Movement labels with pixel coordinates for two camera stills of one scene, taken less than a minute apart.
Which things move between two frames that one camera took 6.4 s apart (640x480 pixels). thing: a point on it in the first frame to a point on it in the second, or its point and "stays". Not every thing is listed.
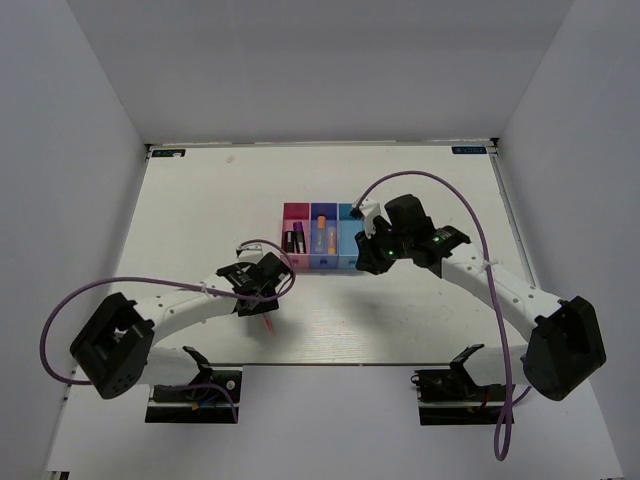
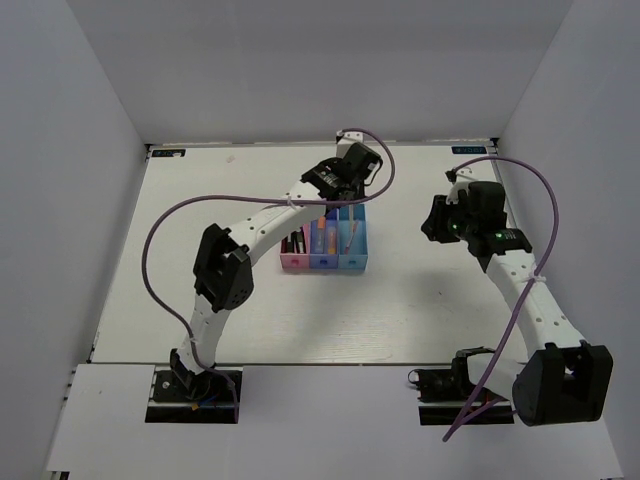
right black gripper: x=368 y=258 to x=433 y=226
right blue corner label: x=468 y=150 stays
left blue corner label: x=169 y=153 stays
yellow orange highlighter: x=332 y=241 stays
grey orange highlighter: x=320 y=234 stays
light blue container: x=348 y=226 stays
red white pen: x=268 y=323 to x=346 y=249
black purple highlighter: x=299 y=237 stays
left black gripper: x=269 y=303 to x=360 y=193
